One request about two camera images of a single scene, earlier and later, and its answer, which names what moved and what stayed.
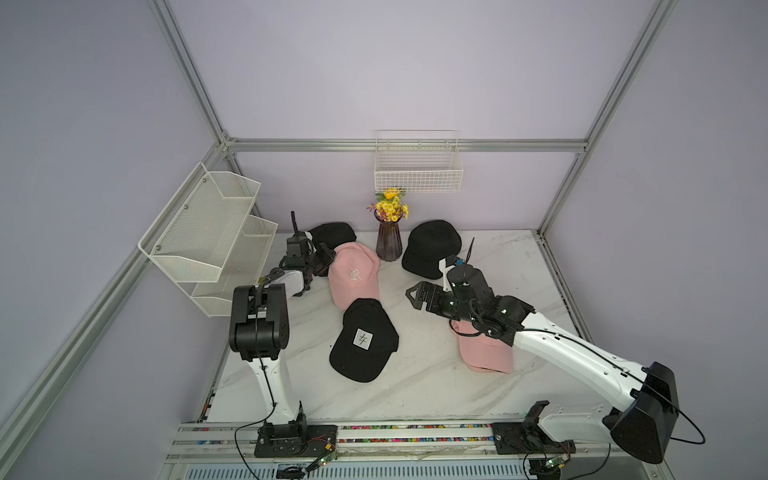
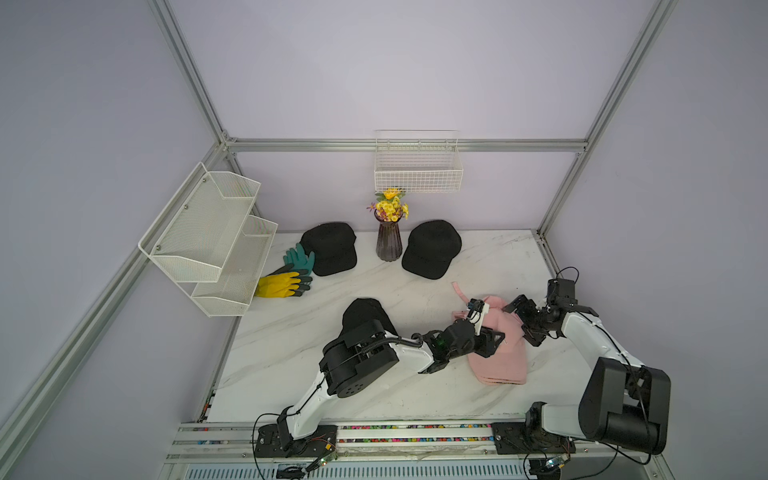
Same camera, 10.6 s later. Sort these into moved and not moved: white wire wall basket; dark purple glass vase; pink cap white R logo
Moved: pink cap white R logo
Not moved: white wire wall basket; dark purple glass vase
